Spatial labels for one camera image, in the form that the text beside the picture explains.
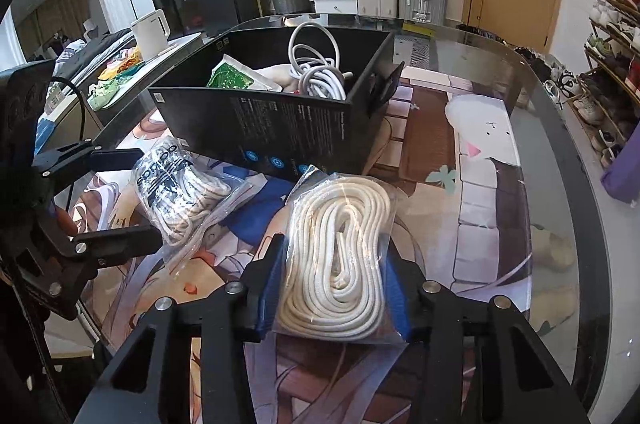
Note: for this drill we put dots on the shoes on floor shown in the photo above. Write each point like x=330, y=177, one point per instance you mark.
x=550, y=79

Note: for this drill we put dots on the pastel folded clothes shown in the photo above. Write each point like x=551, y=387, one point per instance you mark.
x=112, y=84

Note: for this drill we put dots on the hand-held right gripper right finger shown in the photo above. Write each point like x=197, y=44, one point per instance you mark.
x=398, y=299

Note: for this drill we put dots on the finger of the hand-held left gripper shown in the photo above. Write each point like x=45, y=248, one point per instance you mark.
x=115, y=157
x=125, y=236

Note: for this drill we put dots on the person's left hand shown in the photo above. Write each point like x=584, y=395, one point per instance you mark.
x=65, y=221

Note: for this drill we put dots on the wooden shoe rack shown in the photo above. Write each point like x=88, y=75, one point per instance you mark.
x=610, y=69

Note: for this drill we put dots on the green white plastic packet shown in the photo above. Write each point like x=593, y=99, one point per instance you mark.
x=230, y=77

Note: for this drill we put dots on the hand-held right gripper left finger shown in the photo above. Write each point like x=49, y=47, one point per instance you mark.
x=267, y=284

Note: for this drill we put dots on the white kettle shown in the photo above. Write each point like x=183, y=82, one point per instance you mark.
x=150, y=34

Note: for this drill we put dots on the black cardboard box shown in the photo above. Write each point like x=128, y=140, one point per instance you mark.
x=280, y=124

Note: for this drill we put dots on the beige slipper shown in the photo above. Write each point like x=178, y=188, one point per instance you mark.
x=552, y=249

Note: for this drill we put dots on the dark garment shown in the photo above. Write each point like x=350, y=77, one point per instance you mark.
x=95, y=47

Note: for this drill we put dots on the printed table mat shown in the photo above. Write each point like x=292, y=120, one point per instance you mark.
x=480, y=204

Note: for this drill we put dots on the purple yoga mat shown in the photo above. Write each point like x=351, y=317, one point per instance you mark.
x=625, y=174

